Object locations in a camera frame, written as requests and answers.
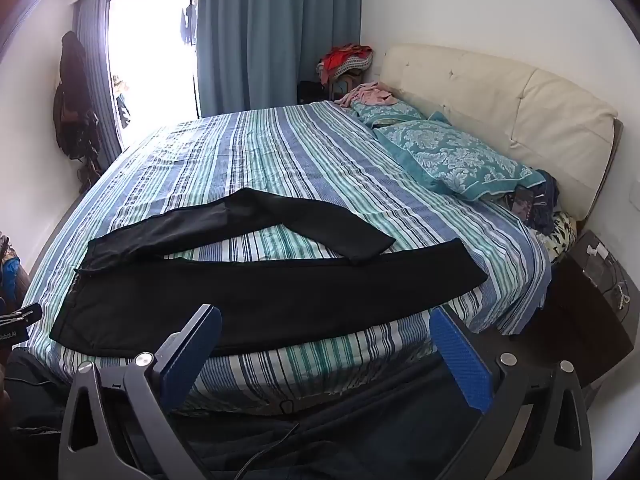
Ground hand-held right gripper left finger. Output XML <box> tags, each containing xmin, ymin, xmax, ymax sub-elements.
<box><xmin>59</xmin><ymin>304</ymin><xmax>223</xmax><ymax>480</ymax></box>

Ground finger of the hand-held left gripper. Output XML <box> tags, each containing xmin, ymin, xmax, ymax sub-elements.
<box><xmin>0</xmin><ymin>303</ymin><xmax>44</xmax><ymax>326</ymax></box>

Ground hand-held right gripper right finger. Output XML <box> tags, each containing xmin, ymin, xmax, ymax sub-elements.
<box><xmin>429</xmin><ymin>305</ymin><xmax>593</xmax><ymax>480</ymax></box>

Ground black pants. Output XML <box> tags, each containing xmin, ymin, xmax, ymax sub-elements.
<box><xmin>49</xmin><ymin>187</ymin><xmax>490</xmax><ymax>357</ymax></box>

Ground blue bag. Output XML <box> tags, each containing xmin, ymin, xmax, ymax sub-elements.
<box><xmin>0</xmin><ymin>255</ymin><xmax>22</xmax><ymax>306</ymax></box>

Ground dark nightstand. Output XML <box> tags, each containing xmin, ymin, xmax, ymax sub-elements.
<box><xmin>515</xmin><ymin>230</ymin><xmax>636</xmax><ymax>391</ymax></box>

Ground person's dark clothing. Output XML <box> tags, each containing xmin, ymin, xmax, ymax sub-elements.
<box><xmin>0</xmin><ymin>347</ymin><xmax>501</xmax><ymax>480</ymax></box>

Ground yellow patterned cloth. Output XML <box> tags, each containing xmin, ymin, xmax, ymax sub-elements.
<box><xmin>542</xmin><ymin>210</ymin><xmax>578</xmax><ymax>263</ymax></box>

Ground dark blue clothes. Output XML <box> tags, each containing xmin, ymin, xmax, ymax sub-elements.
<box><xmin>530</xmin><ymin>170</ymin><xmax>561</xmax><ymax>236</ymax></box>

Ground striped bed sheet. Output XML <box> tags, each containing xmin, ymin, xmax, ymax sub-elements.
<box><xmin>22</xmin><ymin>100</ymin><xmax>553</xmax><ymax>416</ymax></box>

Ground large teal patterned pillow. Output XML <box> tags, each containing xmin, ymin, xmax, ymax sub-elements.
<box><xmin>372</xmin><ymin>112</ymin><xmax>548</xmax><ymax>203</ymax></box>

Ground hanging dark coats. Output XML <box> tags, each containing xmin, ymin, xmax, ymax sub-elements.
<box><xmin>52</xmin><ymin>31</ymin><xmax>101</xmax><ymax>161</ymax></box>

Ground small teal patterned pillow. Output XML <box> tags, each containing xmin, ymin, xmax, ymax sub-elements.
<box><xmin>350</xmin><ymin>97</ymin><xmax>431</xmax><ymax>128</ymax></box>

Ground narrow blue curtain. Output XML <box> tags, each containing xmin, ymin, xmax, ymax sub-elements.
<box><xmin>72</xmin><ymin>0</ymin><xmax>126</xmax><ymax>158</ymax></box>

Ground cream padded headboard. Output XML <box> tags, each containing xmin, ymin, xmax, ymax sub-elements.
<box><xmin>372</xmin><ymin>44</ymin><xmax>625</xmax><ymax>221</ymax></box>

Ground black bag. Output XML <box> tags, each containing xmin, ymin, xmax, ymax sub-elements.
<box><xmin>297</xmin><ymin>80</ymin><xmax>333</xmax><ymax>106</ymax></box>

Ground pink clothes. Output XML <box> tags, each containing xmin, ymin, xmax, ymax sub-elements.
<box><xmin>334</xmin><ymin>81</ymin><xmax>398</xmax><ymax>108</ymax></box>

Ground wooden stool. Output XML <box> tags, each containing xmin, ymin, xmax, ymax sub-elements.
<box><xmin>329</xmin><ymin>74</ymin><xmax>363</xmax><ymax>102</ymax></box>

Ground wide blue curtain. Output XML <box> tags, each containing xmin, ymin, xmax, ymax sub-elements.
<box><xmin>196</xmin><ymin>0</ymin><xmax>362</xmax><ymax>117</ymax></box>

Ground clothes hanging outside window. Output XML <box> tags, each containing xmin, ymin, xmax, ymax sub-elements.
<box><xmin>179</xmin><ymin>1</ymin><xmax>199</xmax><ymax>46</ymax></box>

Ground pile of red clothes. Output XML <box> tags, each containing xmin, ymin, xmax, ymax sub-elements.
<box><xmin>317</xmin><ymin>44</ymin><xmax>375</xmax><ymax>83</ymax></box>

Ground white cable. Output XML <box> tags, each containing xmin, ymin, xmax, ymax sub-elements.
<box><xmin>585</xmin><ymin>245</ymin><xmax>631</xmax><ymax>311</ymax></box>

